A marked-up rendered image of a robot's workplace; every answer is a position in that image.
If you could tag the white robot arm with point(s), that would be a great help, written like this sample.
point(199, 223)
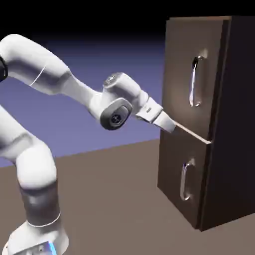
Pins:
point(47, 73)

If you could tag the dark wood cabinet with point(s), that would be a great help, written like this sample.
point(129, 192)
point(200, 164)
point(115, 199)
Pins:
point(229, 123)

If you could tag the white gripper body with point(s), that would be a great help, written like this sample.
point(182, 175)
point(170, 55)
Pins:
point(165, 121)

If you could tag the dark wood cabinet door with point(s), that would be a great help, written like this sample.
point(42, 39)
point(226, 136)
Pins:
point(171, 175)
point(179, 79)

